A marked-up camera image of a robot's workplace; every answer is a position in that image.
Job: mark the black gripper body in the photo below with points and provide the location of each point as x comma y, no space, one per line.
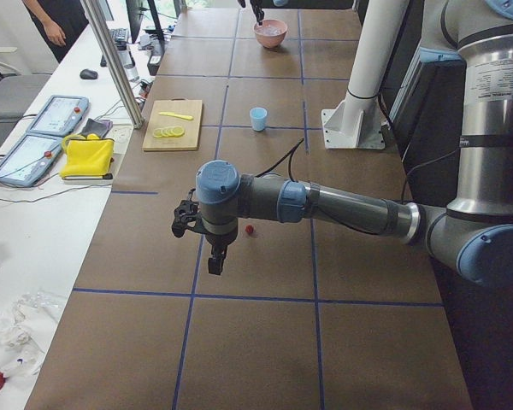
217,241

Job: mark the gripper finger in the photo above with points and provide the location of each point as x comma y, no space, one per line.
257,9
215,264

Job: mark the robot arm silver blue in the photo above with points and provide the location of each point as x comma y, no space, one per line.
473,234

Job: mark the pile of clear ice cubes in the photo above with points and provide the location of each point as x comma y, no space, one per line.
268,31

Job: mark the light blue plastic cup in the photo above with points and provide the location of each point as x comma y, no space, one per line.
258,117

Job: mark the pink bowl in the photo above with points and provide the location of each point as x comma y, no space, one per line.
272,42

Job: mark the wooden cutting board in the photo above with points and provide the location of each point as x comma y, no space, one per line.
180,135

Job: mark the lemon slice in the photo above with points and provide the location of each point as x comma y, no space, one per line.
158,133

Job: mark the yellow plastic knife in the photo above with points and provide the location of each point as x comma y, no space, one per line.
176,115

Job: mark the clear water bottle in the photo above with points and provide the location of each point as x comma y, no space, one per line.
127,62

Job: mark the yellow cloth bag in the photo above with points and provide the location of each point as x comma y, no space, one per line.
88,157

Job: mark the white pillar with base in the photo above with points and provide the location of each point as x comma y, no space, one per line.
356,122

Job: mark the black computer mouse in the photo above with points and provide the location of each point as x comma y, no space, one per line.
88,74

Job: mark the person in black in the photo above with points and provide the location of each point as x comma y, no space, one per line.
59,22

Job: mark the upper teach pendant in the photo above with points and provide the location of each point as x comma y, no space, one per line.
60,115

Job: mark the teach pendant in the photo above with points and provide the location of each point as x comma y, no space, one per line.
29,160
60,115

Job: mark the lower teach pendant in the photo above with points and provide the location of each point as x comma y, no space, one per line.
29,160

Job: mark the aluminium frame post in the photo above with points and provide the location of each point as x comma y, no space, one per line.
100,29

